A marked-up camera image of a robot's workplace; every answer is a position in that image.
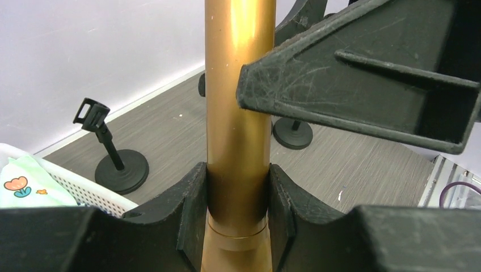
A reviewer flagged black round-base stand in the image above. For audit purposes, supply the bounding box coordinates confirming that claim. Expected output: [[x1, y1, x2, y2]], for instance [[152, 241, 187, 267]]
[[73, 97, 150, 195], [273, 117, 313, 150]]

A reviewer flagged black tripod shock-mount stand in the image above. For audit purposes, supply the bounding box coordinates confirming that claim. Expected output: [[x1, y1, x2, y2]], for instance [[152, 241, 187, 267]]
[[197, 73, 206, 97]]

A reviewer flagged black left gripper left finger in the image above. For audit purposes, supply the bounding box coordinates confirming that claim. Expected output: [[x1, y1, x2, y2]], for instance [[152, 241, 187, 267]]
[[1, 162, 207, 271]]

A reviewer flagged white plastic basket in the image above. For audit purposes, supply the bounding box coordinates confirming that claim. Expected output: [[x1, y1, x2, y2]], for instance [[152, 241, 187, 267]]
[[0, 142, 139, 219]]

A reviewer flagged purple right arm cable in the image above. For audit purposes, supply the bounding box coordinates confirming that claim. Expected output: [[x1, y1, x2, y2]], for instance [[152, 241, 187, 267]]
[[438, 181, 481, 209]]

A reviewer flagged brown microphone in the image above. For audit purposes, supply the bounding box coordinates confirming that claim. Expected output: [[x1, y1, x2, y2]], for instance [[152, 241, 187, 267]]
[[201, 1, 276, 271]]

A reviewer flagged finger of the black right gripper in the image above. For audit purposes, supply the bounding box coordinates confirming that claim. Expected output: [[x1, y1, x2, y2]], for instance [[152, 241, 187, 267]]
[[274, 0, 328, 47], [236, 1, 480, 154]]

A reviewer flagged green cartoon print cloth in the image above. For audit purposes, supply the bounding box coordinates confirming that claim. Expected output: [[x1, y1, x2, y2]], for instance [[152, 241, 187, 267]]
[[1, 155, 79, 209]]

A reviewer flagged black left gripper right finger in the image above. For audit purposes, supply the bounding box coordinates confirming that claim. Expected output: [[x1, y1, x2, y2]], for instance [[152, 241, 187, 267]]
[[268, 164, 480, 271]]

